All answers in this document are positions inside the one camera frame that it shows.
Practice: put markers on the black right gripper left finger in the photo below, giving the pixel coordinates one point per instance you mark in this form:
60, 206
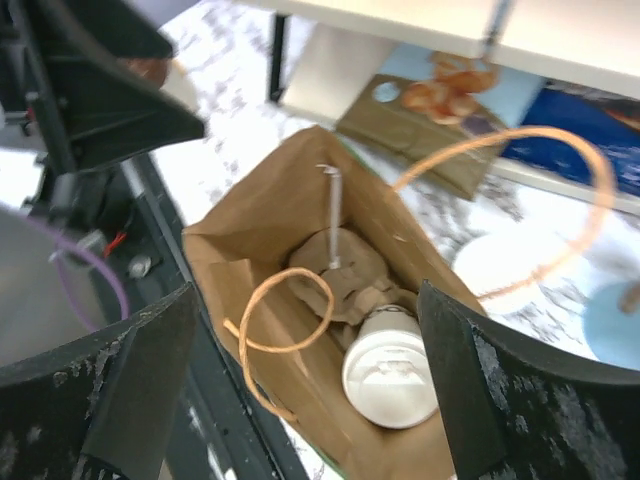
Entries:
102, 406

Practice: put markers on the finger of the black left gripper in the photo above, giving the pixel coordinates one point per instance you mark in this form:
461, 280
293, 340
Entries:
91, 109

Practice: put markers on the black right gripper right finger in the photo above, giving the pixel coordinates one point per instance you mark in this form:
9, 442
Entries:
514, 407

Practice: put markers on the white plastic lid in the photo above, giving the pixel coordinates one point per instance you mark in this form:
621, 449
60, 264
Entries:
386, 377

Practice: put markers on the green paper bag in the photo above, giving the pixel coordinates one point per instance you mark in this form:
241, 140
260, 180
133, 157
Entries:
273, 318

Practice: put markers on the single brown cup carrier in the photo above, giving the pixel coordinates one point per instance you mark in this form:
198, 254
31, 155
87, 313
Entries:
361, 283

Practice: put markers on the single white stirrer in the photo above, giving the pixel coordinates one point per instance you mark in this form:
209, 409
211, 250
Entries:
335, 207

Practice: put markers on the white paper cup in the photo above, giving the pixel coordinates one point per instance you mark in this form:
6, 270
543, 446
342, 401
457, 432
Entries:
390, 317

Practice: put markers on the light blue cup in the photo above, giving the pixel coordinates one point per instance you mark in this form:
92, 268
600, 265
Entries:
610, 324

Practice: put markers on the brown snack bag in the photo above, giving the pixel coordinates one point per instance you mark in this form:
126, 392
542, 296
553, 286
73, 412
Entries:
421, 101

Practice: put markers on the black frame beige shelf rack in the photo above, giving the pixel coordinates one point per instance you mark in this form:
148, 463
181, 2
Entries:
591, 43

